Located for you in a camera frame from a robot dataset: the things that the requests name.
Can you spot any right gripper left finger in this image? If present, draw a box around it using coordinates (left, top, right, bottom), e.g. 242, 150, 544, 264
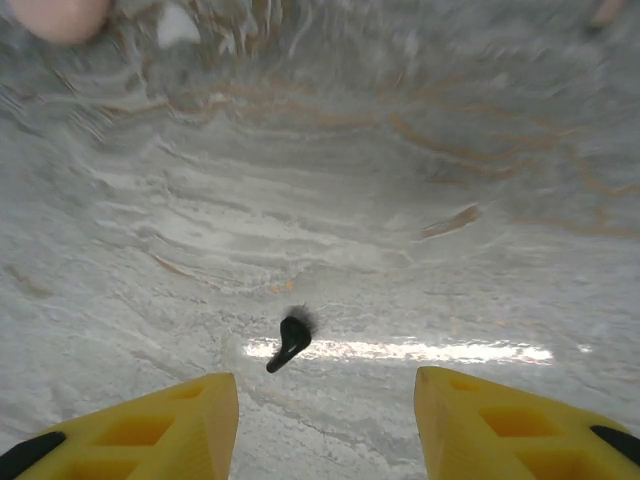
0, 371, 240, 480

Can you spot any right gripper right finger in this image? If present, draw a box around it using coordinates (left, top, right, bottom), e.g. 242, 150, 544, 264
413, 366, 640, 480

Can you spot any pink earbud charging case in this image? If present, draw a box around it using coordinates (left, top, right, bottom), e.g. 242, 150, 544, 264
9, 0, 114, 46

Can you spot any black earbud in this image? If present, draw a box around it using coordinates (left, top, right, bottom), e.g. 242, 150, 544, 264
264, 303, 321, 375

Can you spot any small white piece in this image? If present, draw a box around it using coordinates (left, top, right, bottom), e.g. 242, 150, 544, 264
157, 2, 201, 49

